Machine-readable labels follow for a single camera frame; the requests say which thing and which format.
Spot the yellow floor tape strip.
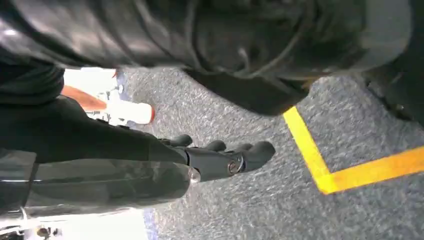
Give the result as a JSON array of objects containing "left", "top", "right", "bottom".
[
  {"left": 283, "top": 105, "right": 333, "bottom": 195},
  {"left": 317, "top": 145, "right": 424, "bottom": 195}
]

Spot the white car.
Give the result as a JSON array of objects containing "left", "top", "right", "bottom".
[{"left": 62, "top": 67, "right": 156, "bottom": 127}]

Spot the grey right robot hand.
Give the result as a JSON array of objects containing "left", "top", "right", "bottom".
[{"left": 0, "top": 95, "right": 276, "bottom": 220}]

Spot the black robot leg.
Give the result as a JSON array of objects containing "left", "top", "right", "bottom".
[{"left": 0, "top": 0, "right": 424, "bottom": 128}]

